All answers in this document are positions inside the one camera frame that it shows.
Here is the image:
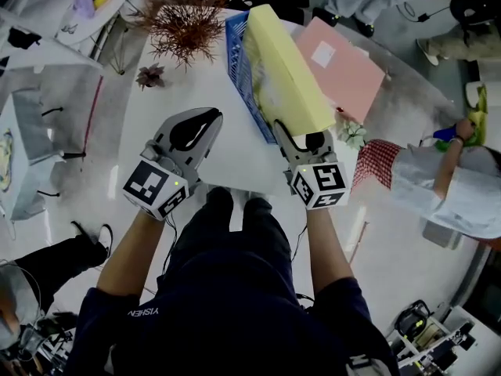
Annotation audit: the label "yellow folder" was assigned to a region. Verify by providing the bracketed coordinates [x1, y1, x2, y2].
[241, 5, 337, 137]

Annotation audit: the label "round white side table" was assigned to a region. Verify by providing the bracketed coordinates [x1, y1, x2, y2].
[54, 0, 134, 74]

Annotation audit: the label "white shelf unit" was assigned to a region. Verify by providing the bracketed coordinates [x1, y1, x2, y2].
[0, 0, 105, 72]

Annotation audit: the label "pink folder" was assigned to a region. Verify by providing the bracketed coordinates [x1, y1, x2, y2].
[293, 16, 387, 125]

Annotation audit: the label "small purple succulent plant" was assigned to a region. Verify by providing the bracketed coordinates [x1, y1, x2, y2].
[135, 63, 168, 92]

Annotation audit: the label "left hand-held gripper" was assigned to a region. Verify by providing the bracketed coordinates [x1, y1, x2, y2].
[122, 107, 224, 222]

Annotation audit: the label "red checked cloth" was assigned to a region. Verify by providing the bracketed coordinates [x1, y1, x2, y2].
[351, 139, 402, 190]

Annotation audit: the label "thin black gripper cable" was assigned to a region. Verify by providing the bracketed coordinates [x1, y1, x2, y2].
[291, 225, 310, 268]
[162, 215, 179, 277]

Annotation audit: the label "black and yellow device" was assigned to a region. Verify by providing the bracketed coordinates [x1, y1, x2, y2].
[393, 299, 431, 342]

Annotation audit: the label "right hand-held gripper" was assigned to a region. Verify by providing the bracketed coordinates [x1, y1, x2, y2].
[272, 118, 350, 211]

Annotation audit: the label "person's left forearm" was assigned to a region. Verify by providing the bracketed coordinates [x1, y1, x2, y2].
[96, 209, 165, 297]

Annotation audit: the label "black bag on shelf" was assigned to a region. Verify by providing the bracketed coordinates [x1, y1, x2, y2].
[7, 27, 42, 50]

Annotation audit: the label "person's dark trousers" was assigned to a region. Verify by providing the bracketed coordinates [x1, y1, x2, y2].
[171, 186, 293, 289]

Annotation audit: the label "small green potted plant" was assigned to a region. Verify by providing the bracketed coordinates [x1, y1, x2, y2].
[336, 119, 369, 150]

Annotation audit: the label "blue mesh file basket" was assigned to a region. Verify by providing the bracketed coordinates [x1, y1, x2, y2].
[225, 10, 279, 145]

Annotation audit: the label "person's right forearm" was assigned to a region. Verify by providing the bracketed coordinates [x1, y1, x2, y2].
[305, 205, 355, 295]

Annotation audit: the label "orange dried plant in pot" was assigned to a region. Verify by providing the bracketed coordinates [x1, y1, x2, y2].
[128, 0, 230, 70]

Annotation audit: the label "person's navy shirt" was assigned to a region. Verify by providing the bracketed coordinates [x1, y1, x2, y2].
[64, 256, 398, 376]

